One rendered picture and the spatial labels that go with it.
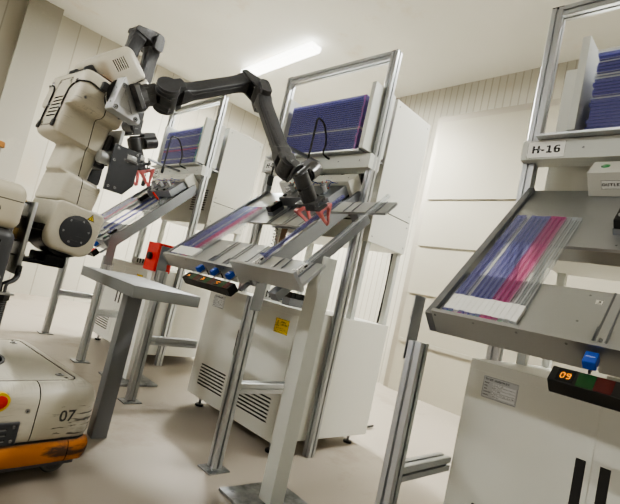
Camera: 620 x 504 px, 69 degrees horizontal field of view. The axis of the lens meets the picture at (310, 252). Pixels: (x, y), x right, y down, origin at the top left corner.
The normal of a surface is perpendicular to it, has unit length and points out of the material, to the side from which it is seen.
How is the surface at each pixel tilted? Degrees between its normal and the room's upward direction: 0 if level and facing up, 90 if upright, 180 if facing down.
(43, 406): 90
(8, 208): 90
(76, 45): 90
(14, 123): 90
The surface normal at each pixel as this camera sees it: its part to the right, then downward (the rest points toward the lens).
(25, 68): 0.66, 0.08
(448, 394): -0.72, -0.22
